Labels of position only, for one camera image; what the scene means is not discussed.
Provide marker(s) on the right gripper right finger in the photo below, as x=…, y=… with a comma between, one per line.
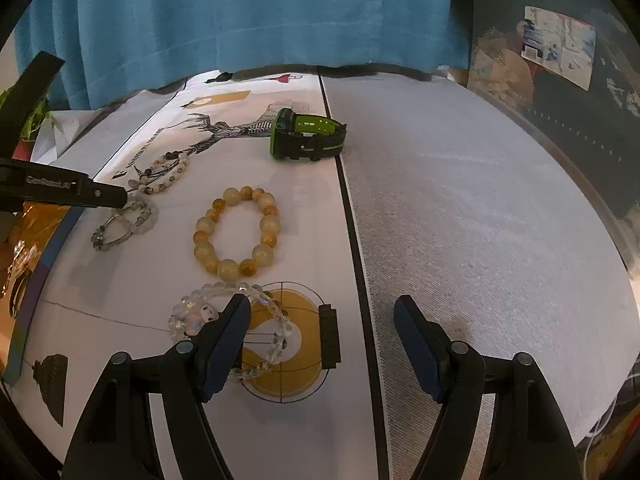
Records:
x=452, y=373

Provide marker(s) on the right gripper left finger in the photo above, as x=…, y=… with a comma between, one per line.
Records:
x=193, y=371

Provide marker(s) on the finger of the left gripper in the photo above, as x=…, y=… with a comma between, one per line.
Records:
x=23, y=182
x=40, y=73

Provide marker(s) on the green black wristwatch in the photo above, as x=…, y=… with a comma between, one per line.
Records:
x=295, y=136

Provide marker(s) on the green potted plant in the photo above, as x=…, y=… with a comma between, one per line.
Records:
x=27, y=120

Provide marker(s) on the copper metal tray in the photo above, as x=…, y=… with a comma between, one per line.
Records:
x=31, y=240

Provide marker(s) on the blue curtain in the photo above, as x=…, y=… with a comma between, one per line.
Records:
x=110, y=48

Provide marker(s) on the grey white printed tablecloth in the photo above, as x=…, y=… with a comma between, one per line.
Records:
x=437, y=195

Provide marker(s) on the dark storage box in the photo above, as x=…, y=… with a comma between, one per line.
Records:
x=568, y=72

